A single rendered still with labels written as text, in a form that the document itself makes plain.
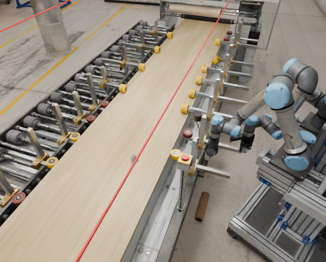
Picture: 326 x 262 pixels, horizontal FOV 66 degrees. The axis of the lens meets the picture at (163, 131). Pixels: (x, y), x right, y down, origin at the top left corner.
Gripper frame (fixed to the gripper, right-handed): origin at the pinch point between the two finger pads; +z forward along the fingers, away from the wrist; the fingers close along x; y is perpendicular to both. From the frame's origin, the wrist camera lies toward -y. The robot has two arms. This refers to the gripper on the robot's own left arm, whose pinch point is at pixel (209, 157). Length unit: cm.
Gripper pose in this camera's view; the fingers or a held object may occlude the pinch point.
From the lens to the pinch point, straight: 184.0
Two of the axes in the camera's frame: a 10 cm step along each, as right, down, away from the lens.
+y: 3.4, -6.3, 6.9
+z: 0.0, 7.4, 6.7
